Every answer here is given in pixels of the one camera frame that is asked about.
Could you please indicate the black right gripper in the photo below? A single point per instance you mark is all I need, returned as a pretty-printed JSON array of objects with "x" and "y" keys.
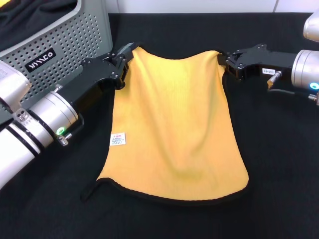
[{"x": 264, "y": 59}]

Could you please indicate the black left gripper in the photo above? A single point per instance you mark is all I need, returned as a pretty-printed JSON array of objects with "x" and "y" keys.
[{"x": 97, "y": 72}]

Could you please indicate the yellow grey towel black trim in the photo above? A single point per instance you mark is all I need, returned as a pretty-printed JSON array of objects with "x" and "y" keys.
[{"x": 174, "y": 112}]

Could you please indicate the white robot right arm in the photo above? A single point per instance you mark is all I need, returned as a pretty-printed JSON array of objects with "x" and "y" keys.
[{"x": 304, "y": 67}]

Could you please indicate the grey perforated storage box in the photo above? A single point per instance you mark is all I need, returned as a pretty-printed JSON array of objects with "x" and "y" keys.
[{"x": 82, "y": 32}]

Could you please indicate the folded yellow towel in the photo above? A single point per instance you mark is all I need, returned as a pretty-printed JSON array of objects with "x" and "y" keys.
[{"x": 3, "y": 2}]

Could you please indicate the black tablecloth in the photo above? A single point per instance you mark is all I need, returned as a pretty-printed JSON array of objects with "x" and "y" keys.
[{"x": 159, "y": 219}]

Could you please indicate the black crumpled cloth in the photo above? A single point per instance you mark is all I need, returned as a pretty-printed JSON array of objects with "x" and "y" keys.
[{"x": 37, "y": 22}]

